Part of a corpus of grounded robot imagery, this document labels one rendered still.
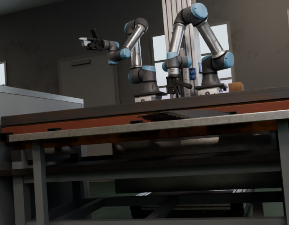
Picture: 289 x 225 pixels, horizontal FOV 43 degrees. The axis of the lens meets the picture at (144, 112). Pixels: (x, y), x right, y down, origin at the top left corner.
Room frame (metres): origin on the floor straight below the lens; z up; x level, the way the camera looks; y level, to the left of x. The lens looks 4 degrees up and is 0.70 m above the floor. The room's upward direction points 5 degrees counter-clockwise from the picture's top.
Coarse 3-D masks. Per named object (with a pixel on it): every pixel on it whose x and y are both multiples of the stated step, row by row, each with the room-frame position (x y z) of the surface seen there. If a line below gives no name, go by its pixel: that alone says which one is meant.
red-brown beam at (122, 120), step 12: (180, 108) 1.74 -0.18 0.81; (192, 108) 1.73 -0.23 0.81; (204, 108) 1.68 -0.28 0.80; (216, 108) 1.67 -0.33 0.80; (228, 108) 1.65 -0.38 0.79; (240, 108) 1.64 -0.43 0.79; (252, 108) 1.62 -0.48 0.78; (264, 108) 1.61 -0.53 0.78; (276, 108) 1.60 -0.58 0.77; (288, 108) 1.58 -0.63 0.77; (72, 120) 1.90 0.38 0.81; (84, 120) 1.85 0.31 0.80; (96, 120) 1.83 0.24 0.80; (108, 120) 1.81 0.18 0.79; (120, 120) 1.80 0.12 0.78; (132, 120) 1.78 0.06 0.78; (144, 120) 1.76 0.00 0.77; (24, 132) 1.94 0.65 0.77; (36, 132) 1.92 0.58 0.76
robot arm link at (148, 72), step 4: (144, 68) 2.90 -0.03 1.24; (148, 68) 2.89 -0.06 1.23; (152, 68) 2.90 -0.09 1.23; (140, 72) 2.94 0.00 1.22; (144, 72) 2.91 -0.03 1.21; (148, 72) 2.89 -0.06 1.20; (152, 72) 2.90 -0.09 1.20; (140, 76) 2.94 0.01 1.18; (144, 76) 2.91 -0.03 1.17; (148, 76) 2.89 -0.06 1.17; (152, 76) 2.90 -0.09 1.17; (140, 80) 2.97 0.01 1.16; (144, 80) 2.91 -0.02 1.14; (148, 80) 2.89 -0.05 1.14; (156, 80) 2.93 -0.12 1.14
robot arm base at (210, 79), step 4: (208, 72) 2.73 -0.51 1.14; (212, 72) 2.72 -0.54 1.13; (216, 72) 2.74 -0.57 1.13; (204, 76) 2.75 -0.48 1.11; (208, 76) 2.73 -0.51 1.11; (212, 76) 2.72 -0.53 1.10; (216, 76) 2.73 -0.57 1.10; (204, 80) 2.76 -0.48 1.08; (208, 80) 2.72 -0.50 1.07; (212, 80) 2.71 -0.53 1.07; (216, 80) 2.73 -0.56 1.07; (204, 84) 2.73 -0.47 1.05; (208, 84) 2.71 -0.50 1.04
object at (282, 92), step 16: (192, 96) 1.70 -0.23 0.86; (208, 96) 1.68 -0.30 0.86; (224, 96) 1.66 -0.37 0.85; (240, 96) 1.64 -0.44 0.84; (256, 96) 1.62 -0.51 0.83; (272, 96) 1.60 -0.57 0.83; (288, 96) 1.58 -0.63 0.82; (48, 112) 1.90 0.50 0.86; (64, 112) 1.88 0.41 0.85; (80, 112) 1.85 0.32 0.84; (96, 112) 1.83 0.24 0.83; (112, 112) 1.81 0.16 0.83; (128, 112) 1.78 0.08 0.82
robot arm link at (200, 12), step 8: (184, 8) 2.52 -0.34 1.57; (192, 8) 2.45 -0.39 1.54; (200, 8) 2.45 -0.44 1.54; (184, 16) 2.51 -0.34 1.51; (192, 16) 2.46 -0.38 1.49; (200, 16) 2.44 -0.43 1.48; (192, 24) 2.53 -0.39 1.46; (200, 24) 2.49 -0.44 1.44; (208, 24) 2.53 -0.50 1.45; (200, 32) 2.55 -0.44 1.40; (208, 32) 2.53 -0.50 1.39; (208, 40) 2.56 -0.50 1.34; (216, 40) 2.57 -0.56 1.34; (216, 48) 2.58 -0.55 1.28; (216, 56) 2.61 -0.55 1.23; (224, 56) 2.60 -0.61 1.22; (232, 56) 2.64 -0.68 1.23; (216, 64) 2.66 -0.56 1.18; (224, 64) 2.61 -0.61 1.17; (232, 64) 2.64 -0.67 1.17
